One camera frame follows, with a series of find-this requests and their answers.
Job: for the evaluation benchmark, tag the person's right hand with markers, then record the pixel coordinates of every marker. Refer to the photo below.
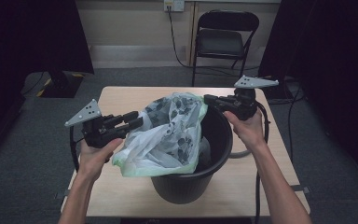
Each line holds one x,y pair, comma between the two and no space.
248,132

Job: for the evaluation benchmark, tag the black folding chair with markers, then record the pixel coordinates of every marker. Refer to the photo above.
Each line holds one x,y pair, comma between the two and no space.
220,42

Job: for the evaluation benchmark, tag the black curtain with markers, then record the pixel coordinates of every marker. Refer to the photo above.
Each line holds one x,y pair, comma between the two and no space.
28,37
332,62

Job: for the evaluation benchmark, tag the grey floor tape strip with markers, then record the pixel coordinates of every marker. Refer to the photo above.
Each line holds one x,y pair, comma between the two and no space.
62,194
301,189

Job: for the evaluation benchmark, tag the black stand base striped tape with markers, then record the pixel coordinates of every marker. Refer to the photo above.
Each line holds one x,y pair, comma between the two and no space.
60,84

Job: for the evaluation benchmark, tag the panda print trash bag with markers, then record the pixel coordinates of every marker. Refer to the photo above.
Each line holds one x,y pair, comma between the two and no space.
164,140

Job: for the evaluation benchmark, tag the dark grey trash bin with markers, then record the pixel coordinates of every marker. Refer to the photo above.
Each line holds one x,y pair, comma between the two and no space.
183,189

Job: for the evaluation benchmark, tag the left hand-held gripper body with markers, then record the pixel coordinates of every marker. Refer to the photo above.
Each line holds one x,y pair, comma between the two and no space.
98,132

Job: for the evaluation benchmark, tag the wooden post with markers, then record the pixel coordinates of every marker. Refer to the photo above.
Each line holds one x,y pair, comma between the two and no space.
192,34

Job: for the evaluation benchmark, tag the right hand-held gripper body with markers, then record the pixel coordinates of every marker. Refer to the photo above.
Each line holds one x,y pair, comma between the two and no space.
244,104

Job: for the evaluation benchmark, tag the white wall socket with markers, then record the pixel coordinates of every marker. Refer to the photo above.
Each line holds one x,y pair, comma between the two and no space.
174,4

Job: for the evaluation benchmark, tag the person's left hand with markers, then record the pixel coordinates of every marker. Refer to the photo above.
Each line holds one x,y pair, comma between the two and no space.
94,161

